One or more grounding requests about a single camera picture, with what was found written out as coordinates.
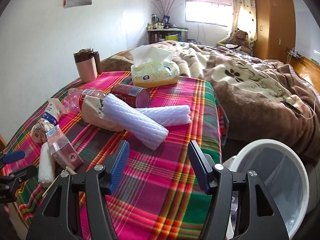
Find white foam fruit net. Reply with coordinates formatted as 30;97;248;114
102;93;169;150

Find cluttered corner shelf desk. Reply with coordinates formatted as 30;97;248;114
147;14;188;44

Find clear cola plastic bottle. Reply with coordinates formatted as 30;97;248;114
64;88;105;113

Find wooden headboard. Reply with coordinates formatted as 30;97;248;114
290;56;320;92

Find colourful plaid blanket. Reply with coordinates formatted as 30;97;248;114
0;71;230;240

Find pink red milk carton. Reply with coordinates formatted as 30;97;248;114
46;125;84;170

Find patterned paper cup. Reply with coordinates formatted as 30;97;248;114
30;118;54;144

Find smartphone on blanket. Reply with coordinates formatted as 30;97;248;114
281;101;302;116

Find orange wooden wardrobe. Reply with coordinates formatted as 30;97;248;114
253;0;296;63

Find brown teddy bear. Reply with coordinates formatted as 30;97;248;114
228;29;252;54

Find yellow tissue pack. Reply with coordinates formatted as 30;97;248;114
130;46;180;88

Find red drink can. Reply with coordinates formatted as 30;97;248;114
111;84;150;108

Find brown cream bed blanket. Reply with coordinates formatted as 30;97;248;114
100;39;320;165

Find dried branches in vase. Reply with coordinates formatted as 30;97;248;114
152;0;182;25

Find white foam sleeve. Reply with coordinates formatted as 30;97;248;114
38;142;56;187

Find beige paper bag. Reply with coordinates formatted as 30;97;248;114
81;96;124;132

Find white round trash bin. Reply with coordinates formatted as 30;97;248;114
222;139;310;239

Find pink brown lidded mug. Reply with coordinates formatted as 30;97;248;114
73;48;100;83

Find white charging cable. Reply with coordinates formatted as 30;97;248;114
285;49;320;120

